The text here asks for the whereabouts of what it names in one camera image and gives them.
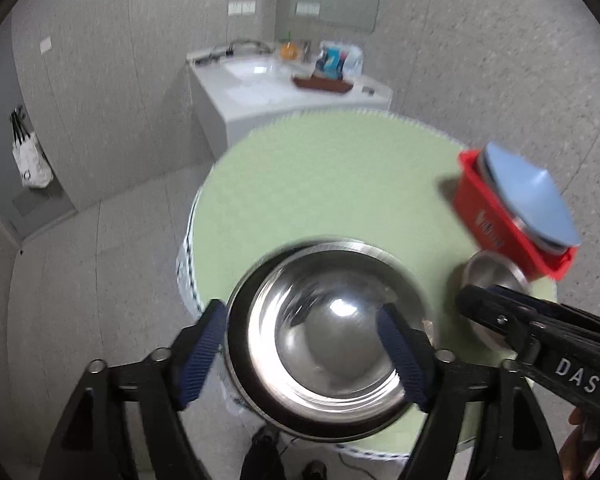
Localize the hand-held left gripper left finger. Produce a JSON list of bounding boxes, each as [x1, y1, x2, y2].
[[40, 299, 229, 480]]

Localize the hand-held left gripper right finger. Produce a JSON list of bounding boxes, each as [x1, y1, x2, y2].
[[376, 302, 562, 480]]

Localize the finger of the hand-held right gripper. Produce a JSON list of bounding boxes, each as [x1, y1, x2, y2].
[[455, 285, 543, 358], [490, 284, 600, 343]]

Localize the small steel bowl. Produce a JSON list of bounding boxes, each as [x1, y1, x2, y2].
[[461, 251, 531, 353]]

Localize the large steel bowl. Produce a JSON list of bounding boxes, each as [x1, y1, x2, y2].
[[224, 240, 438, 442]]

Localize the person's right hand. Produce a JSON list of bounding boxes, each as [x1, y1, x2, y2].
[[559, 406, 588, 480]]

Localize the steel plate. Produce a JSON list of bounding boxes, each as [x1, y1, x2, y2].
[[476, 157, 567, 258]]

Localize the red plastic basket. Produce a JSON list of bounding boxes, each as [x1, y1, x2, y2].
[[454, 149, 579, 282]]

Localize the blue plate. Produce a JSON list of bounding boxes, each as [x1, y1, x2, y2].
[[480, 141, 581, 248]]

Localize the round table with green cloth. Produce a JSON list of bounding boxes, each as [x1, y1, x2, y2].
[[175, 107, 561, 461]]

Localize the white sink counter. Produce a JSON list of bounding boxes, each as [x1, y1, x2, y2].
[[186, 44, 394, 162]]

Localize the white tote bag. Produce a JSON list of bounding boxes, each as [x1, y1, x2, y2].
[[9, 105, 55, 190]]

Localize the brown tray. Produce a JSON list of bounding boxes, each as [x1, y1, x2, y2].
[[291, 74, 355, 96]]

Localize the clear plastic bag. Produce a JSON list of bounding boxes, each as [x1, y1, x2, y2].
[[312, 41, 366, 82]]

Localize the chrome faucet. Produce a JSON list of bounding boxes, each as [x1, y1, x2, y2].
[[211, 38, 272, 57]]

